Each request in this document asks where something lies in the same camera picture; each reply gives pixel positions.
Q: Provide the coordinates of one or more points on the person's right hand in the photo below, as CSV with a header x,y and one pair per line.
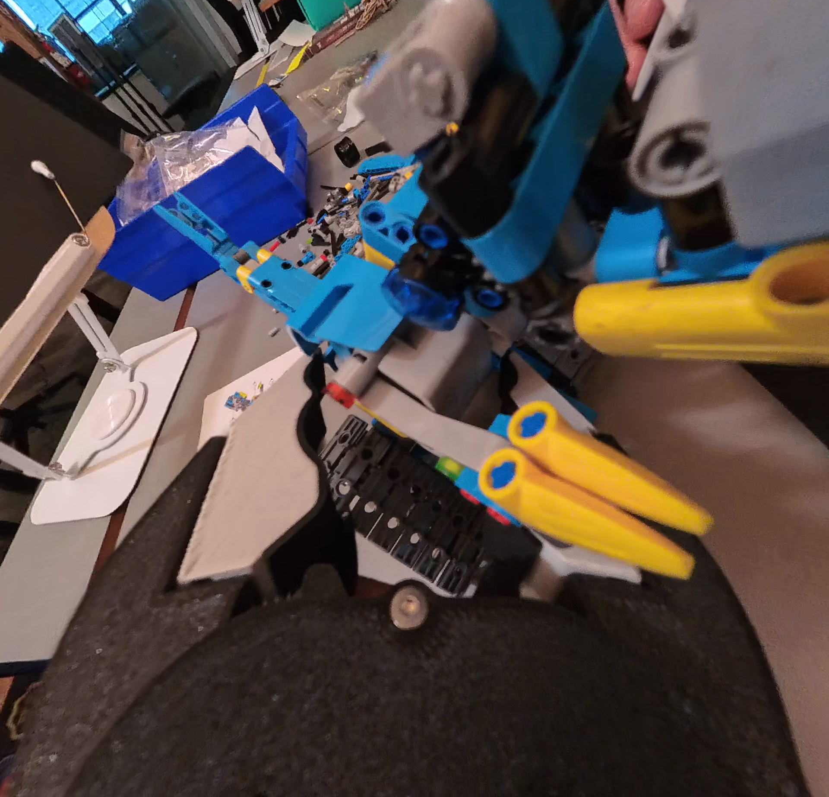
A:
x,y
641,6

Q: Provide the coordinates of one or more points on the large black board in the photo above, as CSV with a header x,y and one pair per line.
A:
x,y
39,162

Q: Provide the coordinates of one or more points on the grey desk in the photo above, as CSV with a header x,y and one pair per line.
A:
x,y
39,583

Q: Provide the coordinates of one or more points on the clear plastic parts bags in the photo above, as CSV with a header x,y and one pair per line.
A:
x,y
188,155

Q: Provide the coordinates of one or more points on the paned window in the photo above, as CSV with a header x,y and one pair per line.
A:
x,y
65,0

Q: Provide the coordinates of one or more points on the blue storage bin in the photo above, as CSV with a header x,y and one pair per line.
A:
x,y
239,201

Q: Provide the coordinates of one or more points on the tilted wooden board stand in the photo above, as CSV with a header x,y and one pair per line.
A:
x,y
249,13

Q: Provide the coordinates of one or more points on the pile of loose building bricks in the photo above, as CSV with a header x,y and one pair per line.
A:
x,y
330,217

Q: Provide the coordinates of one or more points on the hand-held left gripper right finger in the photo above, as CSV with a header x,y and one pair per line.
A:
x,y
550,398

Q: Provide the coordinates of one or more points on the white instruction booklet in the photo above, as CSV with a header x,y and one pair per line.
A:
x,y
259,395

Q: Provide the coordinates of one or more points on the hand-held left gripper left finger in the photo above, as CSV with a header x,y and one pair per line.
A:
x,y
259,486

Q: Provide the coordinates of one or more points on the blue grey building-block toy robot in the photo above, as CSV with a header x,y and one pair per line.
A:
x,y
518,194

